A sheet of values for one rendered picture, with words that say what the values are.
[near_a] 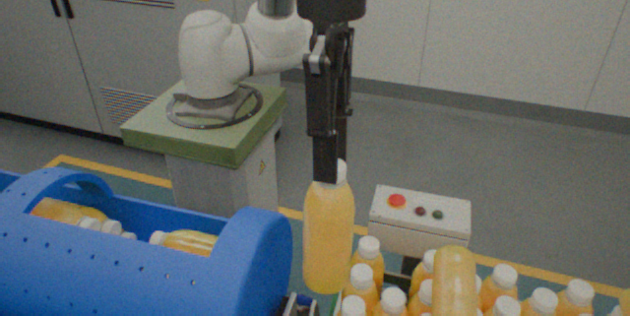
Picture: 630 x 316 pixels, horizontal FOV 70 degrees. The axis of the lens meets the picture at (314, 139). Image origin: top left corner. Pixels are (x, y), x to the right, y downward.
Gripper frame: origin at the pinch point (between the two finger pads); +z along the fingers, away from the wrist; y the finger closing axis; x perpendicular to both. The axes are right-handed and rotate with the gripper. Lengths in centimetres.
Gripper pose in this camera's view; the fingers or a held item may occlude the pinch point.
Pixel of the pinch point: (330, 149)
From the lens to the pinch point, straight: 56.3
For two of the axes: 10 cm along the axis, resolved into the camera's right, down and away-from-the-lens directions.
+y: -3.0, 4.4, -8.5
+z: 0.1, 8.9, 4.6
